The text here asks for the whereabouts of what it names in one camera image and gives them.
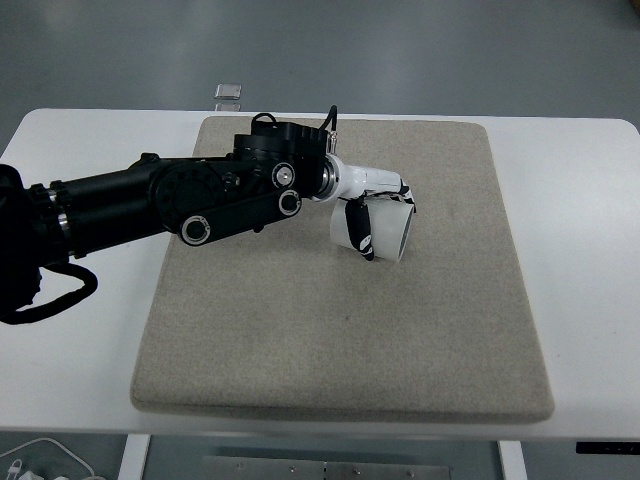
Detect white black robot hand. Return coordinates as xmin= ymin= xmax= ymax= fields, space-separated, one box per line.
xmin=327 ymin=155 xmax=416 ymax=261

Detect white ribbed cup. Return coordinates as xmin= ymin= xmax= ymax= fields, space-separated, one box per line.
xmin=330 ymin=197 xmax=414 ymax=262

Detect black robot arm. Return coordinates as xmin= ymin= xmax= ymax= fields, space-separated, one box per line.
xmin=1 ymin=112 xmax=413 ymax=280

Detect beige felt mat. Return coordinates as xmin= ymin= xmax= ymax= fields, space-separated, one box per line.
xmin=130 ymin=120 xmax=554 ymax=423

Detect white table leg right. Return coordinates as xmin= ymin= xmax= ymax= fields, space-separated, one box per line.
xmin=498 ymin=440 xmax=528 ymax=480

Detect white table leg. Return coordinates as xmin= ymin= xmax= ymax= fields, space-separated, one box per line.
xmin=498 ymin=440 xmax=528 ymax=480
xmin=117 ymin=434 xmax=151 ymax=480

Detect black table control panel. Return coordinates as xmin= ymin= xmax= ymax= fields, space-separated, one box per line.
xmin=575 ymin=441 xmax=640 ymax=456

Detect white table leg left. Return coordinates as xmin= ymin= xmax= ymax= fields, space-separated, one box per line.
xmin=117 ymin=434 xmax=151 ymax=480

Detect grey metal base plate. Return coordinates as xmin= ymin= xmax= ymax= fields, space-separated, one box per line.
xmin=203 ymin=456 xmax=451 ymax=480

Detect black braided cable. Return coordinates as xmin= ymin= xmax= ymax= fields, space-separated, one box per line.
xmin=0 ymin=263 xmax=99 ymax=327

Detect white cable on floor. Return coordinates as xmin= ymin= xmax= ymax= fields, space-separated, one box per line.
xmin=0 ymin=437 xmax=99 ymax=480

